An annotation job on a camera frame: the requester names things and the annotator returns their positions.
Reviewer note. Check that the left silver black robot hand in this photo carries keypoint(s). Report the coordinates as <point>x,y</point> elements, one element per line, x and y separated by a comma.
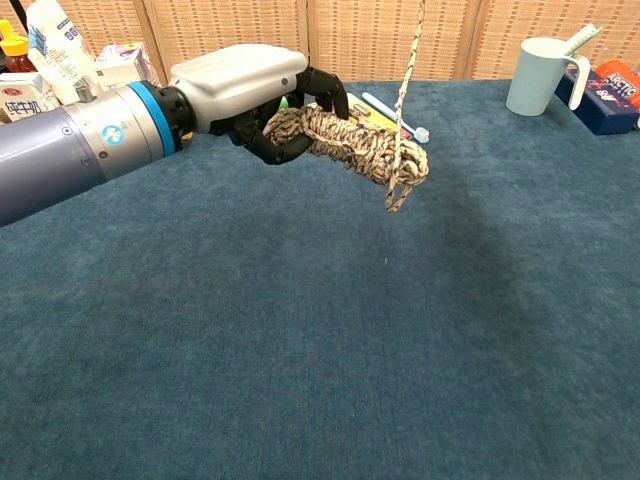
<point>235,80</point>

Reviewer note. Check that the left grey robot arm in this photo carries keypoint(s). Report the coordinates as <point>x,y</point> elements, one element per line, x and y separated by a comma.
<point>75,150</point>

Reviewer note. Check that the small white purple carton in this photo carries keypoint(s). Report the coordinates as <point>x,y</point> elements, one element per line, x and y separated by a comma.
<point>120,65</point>

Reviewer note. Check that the peeler on yellow card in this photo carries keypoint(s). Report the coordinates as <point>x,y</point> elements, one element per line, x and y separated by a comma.
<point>380,120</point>

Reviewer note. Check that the tall white plastic pouch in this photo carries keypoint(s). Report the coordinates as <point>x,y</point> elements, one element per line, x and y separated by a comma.
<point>60,60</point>

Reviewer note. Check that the light blue toothbrush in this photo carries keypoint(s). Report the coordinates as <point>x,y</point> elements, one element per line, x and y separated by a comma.
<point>422,134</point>

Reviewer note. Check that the white milk carton red print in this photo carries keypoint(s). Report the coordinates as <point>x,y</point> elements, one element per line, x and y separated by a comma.
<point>20,100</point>

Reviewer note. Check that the honey bottle with yellow cap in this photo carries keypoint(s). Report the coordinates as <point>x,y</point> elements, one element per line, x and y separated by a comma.
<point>15,55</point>

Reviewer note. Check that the woven bamboo folding screen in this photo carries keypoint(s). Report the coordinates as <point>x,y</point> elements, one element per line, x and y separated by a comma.
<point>475,40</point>

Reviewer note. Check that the blue table cloth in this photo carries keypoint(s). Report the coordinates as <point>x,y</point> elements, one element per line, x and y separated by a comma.
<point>320,350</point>

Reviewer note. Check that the green white toothbrush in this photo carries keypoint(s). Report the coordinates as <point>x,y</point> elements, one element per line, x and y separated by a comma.
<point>582,39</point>

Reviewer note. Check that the dark blue box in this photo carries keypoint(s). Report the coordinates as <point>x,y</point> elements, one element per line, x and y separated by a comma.
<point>605,117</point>

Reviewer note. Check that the orange arctic package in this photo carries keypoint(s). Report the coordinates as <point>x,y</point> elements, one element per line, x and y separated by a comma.
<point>622,82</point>

